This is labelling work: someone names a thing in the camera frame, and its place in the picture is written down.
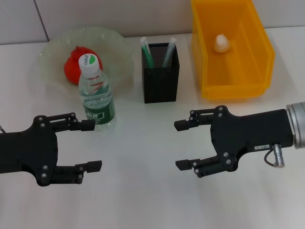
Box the clear green-label water bottle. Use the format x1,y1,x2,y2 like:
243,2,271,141
78,54,117,127

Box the right gripper plug with cable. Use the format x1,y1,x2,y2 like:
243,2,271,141
264,144,285,168

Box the green utility knife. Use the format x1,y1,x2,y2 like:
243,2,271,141
140,37,155,69

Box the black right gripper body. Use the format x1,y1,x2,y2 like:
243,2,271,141
209,105,294,172

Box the green glass fruit plate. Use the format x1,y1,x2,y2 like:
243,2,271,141
38,26,133,96

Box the white paper ball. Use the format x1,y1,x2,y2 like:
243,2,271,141
213,34,231,52

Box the grey marker pen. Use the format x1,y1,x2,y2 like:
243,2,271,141
162,37,177,68

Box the yellow plastic bin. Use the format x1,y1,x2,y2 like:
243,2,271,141
191,0,276,100

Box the red tomato-shaped toy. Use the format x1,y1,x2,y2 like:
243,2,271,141
63,45,103,86

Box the black mesh pen holder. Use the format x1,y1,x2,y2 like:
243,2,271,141
141,42,180,104

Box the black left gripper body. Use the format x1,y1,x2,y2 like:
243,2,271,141
0,115,59,187

